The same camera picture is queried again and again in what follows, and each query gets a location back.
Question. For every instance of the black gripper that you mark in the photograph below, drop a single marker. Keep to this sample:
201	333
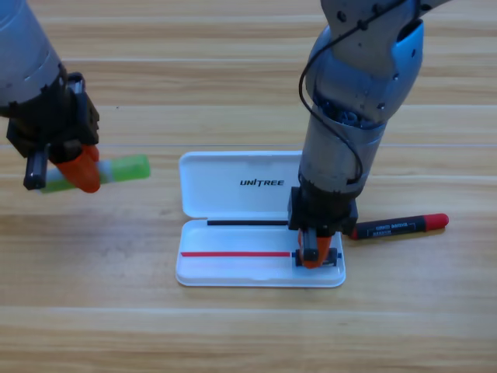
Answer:
322	213
58	120

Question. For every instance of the black eraser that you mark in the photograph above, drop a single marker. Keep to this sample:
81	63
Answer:
332	258

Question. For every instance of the green white highlighter pen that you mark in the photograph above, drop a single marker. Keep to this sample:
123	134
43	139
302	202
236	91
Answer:
128	169

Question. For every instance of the red black marker pen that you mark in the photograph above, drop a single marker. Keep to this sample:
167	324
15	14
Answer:
400	227

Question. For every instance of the white Unitree pencil case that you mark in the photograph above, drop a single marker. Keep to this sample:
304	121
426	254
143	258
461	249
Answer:
217	202

